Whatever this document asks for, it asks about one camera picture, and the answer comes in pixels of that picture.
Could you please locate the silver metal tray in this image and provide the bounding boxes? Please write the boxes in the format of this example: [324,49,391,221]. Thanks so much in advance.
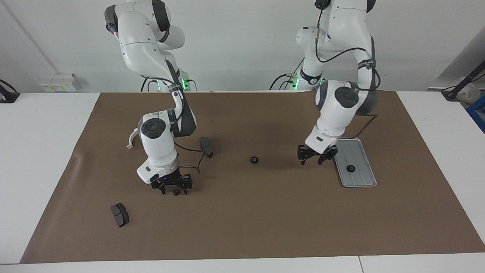
[333,137,378,188]

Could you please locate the dark grey brake pad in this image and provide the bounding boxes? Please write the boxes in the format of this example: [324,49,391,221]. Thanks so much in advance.
[200,136,214,158]
[111,203,130,228]

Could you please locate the brown table mat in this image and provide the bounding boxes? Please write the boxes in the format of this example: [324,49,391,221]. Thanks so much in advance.
[20,91,485,264]

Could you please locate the black stand pole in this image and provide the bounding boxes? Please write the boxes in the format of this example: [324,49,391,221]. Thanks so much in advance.
[441,61,485,101]

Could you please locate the clear plastic bag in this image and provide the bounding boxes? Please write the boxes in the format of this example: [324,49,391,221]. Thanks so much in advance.
[457,82,480,104]

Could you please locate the blue crate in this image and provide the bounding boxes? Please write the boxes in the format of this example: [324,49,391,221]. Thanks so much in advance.
[466,95,485,133]

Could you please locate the black table clamp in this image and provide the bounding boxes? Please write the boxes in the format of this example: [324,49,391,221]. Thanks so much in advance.
[0,79,20,104]

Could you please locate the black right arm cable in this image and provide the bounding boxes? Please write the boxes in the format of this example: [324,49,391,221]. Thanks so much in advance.
[140,76,207,174]

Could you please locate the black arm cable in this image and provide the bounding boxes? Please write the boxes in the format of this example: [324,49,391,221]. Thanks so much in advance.
[140,76,207,174]
[314,8,379,140]

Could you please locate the white curved plastic bracket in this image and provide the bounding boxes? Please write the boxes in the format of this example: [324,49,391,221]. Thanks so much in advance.
[126,128,140,150]

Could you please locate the black left base cables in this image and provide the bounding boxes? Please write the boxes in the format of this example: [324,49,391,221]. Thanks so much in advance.
[270,57,305,91]

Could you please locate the black base cables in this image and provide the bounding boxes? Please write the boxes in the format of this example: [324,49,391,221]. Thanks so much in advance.
[270,57,305,91]
[141,73,197,92]

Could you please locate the black right base cables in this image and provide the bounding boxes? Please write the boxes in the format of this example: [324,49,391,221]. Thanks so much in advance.
[141,73,197,92]

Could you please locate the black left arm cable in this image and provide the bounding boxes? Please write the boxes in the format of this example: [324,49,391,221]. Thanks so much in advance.
[314,8,379,140]

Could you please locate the white wall socket box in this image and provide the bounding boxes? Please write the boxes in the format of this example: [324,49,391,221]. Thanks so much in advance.
[39,73,82,93]

